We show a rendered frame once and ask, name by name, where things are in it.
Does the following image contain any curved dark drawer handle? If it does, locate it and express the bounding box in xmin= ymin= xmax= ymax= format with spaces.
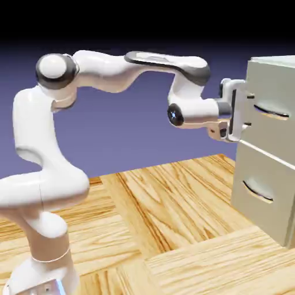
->
xmin=252 ymin=104 xmax=290 ymax=120
xmin=242 ymin=179 xmax=274 ymax=204

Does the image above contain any pale grey small drawer front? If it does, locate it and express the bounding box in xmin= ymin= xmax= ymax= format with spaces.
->
xmin=230 ymin=142 xmax=295 ymax=248

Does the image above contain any pale grey cabinet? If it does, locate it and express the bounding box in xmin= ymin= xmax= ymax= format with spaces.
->
xmin=230 ymin=55 xmax=295 ymax=249

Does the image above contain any pale grey large drawer front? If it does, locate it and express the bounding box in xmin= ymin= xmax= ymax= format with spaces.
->
xmin=240 ymin=60 xmax=295 ymax=162

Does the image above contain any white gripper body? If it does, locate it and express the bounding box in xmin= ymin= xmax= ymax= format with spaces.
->
xmin=220 ymin=78 xmax=248 ymax=143

